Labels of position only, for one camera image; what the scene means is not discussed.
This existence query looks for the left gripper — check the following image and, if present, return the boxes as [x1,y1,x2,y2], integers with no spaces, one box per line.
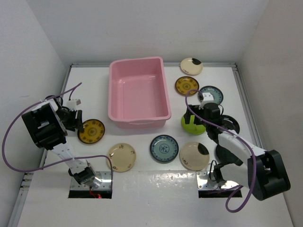
[56,109,84,131]

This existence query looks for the lime green plate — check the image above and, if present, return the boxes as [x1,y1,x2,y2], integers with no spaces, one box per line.
[181,114,206,135]

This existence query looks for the yellow patterned plate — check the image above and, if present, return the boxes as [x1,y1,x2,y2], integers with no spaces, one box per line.
[175,76,200,96]
[77,119,105,145]

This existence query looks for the blue patterned plate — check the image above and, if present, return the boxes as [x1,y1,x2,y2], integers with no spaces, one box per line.
[149,135,179,164]
[200,86,223,105]

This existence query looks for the cream plate black spot front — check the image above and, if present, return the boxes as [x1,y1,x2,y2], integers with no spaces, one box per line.
[179,142,210,171]

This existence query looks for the cream plate black spot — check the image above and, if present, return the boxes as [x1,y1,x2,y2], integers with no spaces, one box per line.
[179,142,210,171]
[180,58,203,76]

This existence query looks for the blue patterned plate front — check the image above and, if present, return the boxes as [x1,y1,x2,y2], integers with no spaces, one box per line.
[149,135,179,164]

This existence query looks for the cream plate black spot back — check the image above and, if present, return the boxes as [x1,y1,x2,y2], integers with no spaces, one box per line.
[180,58,203,76]

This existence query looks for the cream floral plate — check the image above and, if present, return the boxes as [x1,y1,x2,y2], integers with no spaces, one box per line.
[107,143,136,173]

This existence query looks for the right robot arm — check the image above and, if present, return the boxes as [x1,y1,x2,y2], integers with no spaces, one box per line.
[184,103,291,201]

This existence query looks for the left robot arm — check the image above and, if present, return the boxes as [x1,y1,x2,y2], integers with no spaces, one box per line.
[22,98,99,189]

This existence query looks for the pink plastic bin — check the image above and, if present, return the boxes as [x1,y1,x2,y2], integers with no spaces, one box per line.
[108,57,171,129]

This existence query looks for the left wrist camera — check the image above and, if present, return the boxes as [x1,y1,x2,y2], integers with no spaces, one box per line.
[66,99,81,111]

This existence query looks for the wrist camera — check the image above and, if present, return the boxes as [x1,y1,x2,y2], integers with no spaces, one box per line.
[66,99,81,111]
[199,93,214,109]

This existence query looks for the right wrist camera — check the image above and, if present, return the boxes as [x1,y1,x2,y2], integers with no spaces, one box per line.
[199,93,214,109]

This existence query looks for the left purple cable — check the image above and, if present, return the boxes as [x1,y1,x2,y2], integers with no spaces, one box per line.
[1,82,116,172]

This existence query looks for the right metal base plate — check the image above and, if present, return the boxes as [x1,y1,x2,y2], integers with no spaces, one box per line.
[196,171,238,191]

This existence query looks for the metal base plate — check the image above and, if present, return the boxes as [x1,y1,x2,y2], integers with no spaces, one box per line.
[70,171,112,191]
[196,171,238,191]

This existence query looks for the aluminium table edge rail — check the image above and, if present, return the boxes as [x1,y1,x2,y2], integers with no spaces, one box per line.
[232,64,263,148]

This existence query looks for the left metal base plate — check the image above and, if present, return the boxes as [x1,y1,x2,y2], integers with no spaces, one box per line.
[70,171,112,191]

